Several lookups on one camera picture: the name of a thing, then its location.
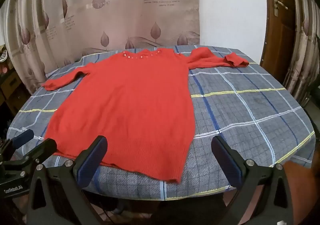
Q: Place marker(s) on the beige leaf print curtain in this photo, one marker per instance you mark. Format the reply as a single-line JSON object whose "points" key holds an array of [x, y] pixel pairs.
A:
{"points": [[105, 10]]}

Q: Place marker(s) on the brown wooden door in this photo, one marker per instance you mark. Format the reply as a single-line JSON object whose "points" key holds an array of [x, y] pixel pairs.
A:
{"points": [[277, 40]]}

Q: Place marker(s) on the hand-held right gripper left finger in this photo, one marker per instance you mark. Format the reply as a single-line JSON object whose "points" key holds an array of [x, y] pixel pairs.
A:
{"points": [[92, 163]]}

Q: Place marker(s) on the pile of household clutter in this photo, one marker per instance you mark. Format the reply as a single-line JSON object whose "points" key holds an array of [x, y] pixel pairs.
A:
{"points": [[5, 72]]}

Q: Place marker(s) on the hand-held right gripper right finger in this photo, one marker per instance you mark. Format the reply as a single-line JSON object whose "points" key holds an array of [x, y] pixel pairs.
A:
{"points": [[225, 163]]}

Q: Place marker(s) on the red knitted sweater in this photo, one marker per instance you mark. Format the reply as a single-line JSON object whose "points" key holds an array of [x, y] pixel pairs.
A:
{"points": [[130, 105]]}

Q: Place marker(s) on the beige striped curtain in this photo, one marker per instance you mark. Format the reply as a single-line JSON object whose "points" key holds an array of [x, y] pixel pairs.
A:
{"points": [[303, 40]]}

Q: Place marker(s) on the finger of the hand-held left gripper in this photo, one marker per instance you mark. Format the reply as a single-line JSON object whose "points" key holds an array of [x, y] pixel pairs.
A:
{"points": [[42, 148], [23, 137]]}

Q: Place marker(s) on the grey plaid tablecloth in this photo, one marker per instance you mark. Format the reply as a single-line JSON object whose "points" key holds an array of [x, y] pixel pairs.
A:
{"points": [[245, 115]]}

